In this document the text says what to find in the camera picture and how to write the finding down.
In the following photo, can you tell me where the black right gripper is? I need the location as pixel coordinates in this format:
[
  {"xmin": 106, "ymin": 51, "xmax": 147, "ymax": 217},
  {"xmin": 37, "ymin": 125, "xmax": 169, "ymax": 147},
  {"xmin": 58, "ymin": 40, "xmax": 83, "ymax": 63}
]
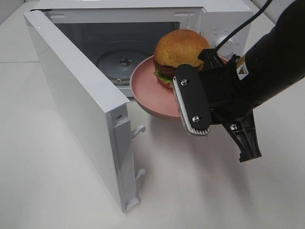
[{"xmin": 173, "ymin": 49, "xmax": 262, "ymax": 162}]

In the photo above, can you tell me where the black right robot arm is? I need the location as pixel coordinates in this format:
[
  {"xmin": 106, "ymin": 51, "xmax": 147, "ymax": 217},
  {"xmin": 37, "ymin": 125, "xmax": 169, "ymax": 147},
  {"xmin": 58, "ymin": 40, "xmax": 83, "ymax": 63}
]
[{"xmin": 173, "ymin": 0, "xmax": 305, "ymax": 162}]

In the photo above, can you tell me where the white microwave door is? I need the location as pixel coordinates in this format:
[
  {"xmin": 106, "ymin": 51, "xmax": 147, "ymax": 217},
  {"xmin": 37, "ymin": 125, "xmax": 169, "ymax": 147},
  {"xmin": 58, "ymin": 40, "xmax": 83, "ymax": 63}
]
[{"xmin": 24, "ymin": 10, "xmax": 145, "ymax": 212}]

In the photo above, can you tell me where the pink plate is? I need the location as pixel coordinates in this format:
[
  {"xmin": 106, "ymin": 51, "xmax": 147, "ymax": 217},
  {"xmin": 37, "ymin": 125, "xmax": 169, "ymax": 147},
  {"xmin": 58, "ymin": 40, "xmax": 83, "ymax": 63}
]
[{"xmin": 130, "ymin": 55, "xmax": 229, "ymax": 120}]

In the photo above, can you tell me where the burger with lettuce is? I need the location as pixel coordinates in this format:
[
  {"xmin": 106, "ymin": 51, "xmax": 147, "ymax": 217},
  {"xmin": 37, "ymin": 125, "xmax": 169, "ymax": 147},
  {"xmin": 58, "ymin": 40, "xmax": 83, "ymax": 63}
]
[{"xmin": 153, "ymin": 29, "xmax": 210, "ymax": 89}]

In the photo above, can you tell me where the upper white microwave knob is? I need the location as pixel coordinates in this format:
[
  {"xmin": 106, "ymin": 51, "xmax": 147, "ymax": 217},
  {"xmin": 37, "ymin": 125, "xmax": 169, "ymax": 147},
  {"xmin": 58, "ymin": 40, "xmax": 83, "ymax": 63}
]
[{"xmin": 212, "ymin": 34, "xmax": 235, "ymax": 59}]

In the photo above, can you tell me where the glass microwave turntable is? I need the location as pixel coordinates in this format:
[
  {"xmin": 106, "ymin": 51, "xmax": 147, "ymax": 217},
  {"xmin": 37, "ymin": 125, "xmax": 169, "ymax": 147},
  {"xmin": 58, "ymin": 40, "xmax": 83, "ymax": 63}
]
[{"xmin": 96, "ymin": 49, "xmax": 151, "ymax": 85}]

